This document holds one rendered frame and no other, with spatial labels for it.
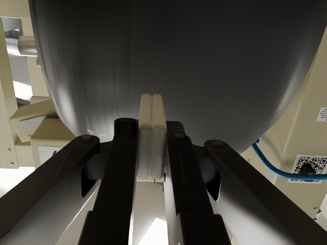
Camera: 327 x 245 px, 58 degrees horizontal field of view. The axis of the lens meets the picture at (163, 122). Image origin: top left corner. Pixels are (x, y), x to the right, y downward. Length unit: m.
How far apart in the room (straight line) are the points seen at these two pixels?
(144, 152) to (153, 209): 4.98
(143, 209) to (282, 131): 4.57
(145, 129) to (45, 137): 0.80
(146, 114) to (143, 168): 0.03
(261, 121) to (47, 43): 0.25
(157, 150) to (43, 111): 0.91
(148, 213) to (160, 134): 4.93
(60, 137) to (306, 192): 0.67
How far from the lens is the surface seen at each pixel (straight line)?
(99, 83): 0.30
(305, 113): 0.62
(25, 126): 1.09
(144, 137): 0.15
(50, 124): 1.01
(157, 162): 0.16
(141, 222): 4.93
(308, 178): 0.67
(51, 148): 0.95
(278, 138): 0.67
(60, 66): 0.32
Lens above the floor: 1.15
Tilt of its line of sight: 29 degrees up
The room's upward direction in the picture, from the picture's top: 175 degrees counter-clockwise
